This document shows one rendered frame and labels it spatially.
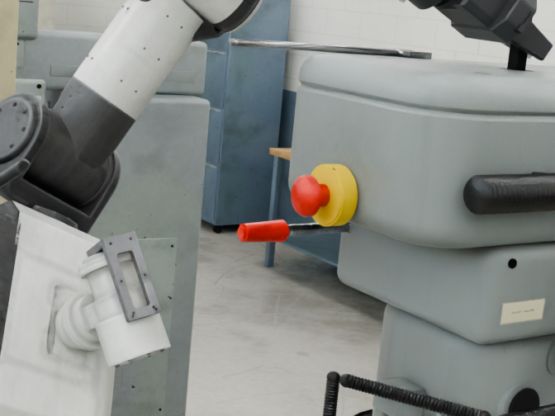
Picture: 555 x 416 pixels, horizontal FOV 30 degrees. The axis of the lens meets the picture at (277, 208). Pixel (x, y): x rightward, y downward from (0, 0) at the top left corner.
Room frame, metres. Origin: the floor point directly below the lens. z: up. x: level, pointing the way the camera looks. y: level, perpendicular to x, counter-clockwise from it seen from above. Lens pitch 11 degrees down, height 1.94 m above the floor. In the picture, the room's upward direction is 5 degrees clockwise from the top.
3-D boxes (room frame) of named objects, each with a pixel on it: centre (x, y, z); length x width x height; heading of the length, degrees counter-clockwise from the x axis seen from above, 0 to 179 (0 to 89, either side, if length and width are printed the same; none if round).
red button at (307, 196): (0.97, -0.03, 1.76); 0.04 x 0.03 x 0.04; 35
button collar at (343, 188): (0.98, -0.05, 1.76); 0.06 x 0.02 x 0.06; 35
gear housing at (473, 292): (1.14, -0.27, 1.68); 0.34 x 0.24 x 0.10; 125
